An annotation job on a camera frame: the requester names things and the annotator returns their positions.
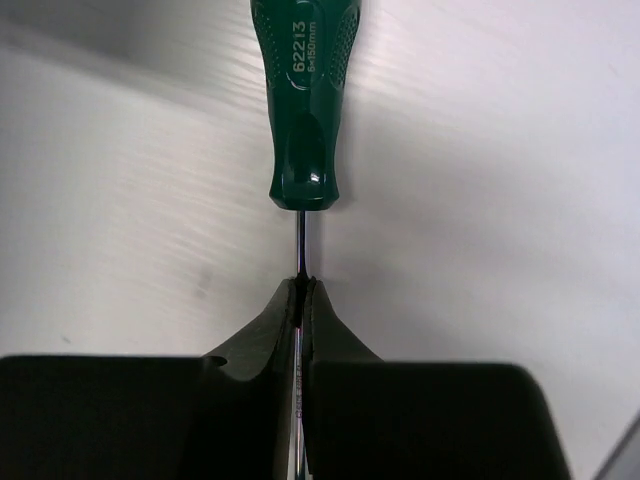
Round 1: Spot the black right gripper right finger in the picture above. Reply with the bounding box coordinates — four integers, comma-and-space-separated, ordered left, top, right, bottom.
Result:
302, 279, 570, 479

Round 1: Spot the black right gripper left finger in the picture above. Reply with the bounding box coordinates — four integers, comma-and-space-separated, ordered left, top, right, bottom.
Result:
1, 280, 296, 479

